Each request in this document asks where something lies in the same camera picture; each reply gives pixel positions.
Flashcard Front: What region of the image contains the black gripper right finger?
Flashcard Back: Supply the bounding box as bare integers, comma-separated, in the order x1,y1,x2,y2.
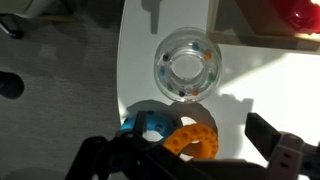
244,112,320,180

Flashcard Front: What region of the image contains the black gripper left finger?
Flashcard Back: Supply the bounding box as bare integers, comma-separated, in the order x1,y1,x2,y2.
64,111,214,180

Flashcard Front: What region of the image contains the clear ring with coloured beads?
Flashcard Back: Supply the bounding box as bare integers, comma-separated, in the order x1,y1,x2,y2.
153,26,223,105

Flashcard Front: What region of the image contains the wooden tray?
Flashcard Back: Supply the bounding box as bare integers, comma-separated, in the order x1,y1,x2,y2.
205,0,320,53

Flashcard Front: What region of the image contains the black round object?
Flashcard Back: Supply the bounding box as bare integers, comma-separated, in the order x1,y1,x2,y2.
0,71,25,100

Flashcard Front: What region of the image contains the blue studded ring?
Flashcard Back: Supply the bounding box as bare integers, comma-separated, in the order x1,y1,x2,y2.
119,109,183,144

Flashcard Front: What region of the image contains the yellow-orange studded ring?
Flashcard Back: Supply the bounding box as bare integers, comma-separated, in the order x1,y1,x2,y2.
162,122,220,160

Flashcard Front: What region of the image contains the red ring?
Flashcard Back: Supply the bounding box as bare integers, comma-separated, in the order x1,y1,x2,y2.
271,0,320,34

